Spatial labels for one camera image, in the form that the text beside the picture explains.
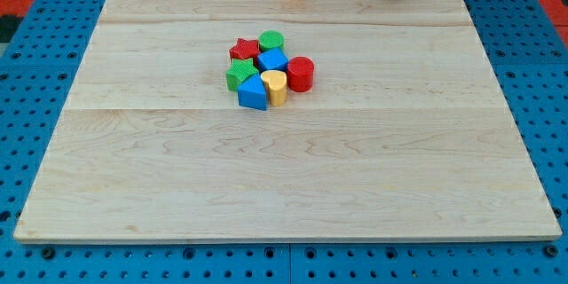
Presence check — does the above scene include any green star block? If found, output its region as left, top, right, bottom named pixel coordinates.
left=225, top=58, right=259, bottom=91

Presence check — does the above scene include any light wooden board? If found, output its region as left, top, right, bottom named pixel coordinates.
left=14, top=0, right=562, bottom=244

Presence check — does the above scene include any red star block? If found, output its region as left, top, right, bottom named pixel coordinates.
left=228, top=38, right=261, bottom=63

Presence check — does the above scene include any red cylinder block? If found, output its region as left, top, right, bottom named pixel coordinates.
left=287, top=56, right=315, bottom=92

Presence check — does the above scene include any green cylinder block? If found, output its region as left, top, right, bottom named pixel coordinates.
left=258, top=30, right=285, bottom=51

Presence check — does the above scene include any blue cube block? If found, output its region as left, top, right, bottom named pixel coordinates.
left=257, top=48, right=288, bottom=72

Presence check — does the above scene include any blue triangle block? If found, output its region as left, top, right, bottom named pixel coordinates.
left=237, top=75, right=267, bottom=111

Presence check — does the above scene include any yellow heart block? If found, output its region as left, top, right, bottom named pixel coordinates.
left=260, top=70, right=288, bottom=107

